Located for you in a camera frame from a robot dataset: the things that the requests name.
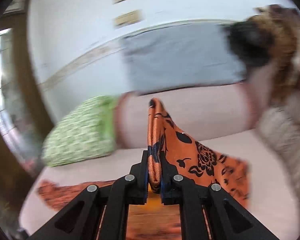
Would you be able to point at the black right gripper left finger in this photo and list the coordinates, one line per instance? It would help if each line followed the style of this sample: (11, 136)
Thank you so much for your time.
(100, 212)

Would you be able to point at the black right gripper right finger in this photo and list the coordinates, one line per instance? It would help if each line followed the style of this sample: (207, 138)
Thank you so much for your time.
(207, 212)

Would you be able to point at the orange black floral garment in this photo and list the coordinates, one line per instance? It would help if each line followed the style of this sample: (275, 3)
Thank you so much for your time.
(155, 220)

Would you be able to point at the pink quilted bed cover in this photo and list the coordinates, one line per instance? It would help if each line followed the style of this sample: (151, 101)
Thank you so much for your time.
(272, 200)

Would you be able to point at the green white patterned pillow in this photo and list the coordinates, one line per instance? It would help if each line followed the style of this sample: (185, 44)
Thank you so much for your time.
(85, 133)

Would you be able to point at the pink bolster cushion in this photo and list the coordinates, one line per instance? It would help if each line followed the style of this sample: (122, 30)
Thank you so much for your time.
(202, 112)

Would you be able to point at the beige striped cloth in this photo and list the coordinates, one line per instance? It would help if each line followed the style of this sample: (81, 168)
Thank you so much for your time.
(279, 127)

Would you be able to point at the grey pillow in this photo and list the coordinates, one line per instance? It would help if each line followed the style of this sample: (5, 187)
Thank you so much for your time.
(181, 56)

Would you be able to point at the black furry cloth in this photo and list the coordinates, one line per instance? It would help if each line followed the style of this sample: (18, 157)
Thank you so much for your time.
(249, 42)

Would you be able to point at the brown crumpled cloth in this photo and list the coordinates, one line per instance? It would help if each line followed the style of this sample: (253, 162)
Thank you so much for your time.
(284, 25)

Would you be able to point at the brown wooden door frame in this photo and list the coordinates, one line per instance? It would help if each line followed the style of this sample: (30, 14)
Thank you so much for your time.
(24, 121)

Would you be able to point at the lower wall picture frame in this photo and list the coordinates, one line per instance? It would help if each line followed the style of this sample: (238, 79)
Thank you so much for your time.
(128, 18)

